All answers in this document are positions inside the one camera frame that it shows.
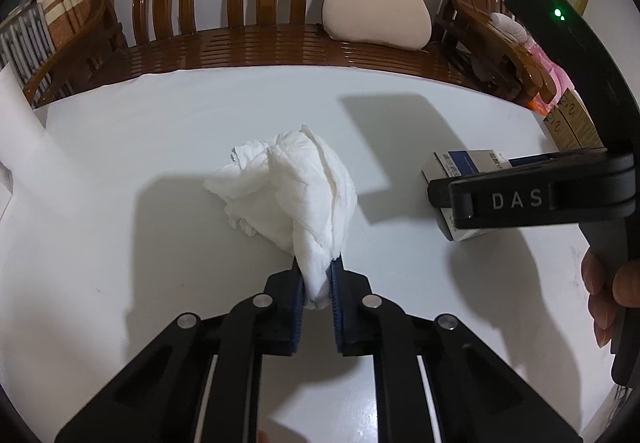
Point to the pink cloth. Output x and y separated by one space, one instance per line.
547 73

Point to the white knit cloth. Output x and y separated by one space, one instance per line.
510 25

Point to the wooden bench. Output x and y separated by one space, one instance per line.
225 43

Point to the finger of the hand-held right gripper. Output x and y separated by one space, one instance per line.
560 159
440 193

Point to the beige cushion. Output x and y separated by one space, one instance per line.
375 8

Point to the brown cardboard box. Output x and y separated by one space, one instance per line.
570 123

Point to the wooden chair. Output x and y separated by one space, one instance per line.
495 58

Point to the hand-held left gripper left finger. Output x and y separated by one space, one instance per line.
298 308

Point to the blue and white box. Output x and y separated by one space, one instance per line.
480 162

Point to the grey slatted rack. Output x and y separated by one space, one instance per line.
25 43

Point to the person's right hand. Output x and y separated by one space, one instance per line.
597 283

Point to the white tissue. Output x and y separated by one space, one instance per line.
300 183

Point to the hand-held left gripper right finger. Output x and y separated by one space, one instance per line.
337 313

